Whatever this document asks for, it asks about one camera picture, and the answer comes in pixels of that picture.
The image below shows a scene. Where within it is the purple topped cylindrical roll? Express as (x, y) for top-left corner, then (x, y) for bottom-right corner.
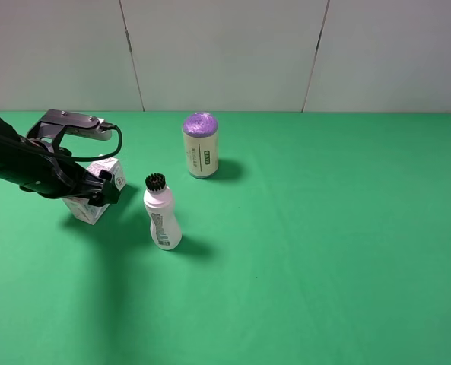
(182, 112), (218, 179)

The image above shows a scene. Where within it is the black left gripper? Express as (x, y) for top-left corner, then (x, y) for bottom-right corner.
(17, 150), (120, 206)

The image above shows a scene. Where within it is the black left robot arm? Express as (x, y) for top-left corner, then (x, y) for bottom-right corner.
(0, 109), (123, 207)

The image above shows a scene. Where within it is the black camera cable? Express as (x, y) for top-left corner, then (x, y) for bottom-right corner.
(49, 123), (123, 160)

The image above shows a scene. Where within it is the white bottle with brush cap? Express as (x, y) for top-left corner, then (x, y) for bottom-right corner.
(143, 173), (182, 250)

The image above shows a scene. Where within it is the white blue milk carton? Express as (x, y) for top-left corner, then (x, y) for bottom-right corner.
(63, 157), (126, 225)

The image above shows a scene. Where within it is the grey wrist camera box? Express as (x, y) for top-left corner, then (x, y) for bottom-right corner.
(27, 109), (112, 141)

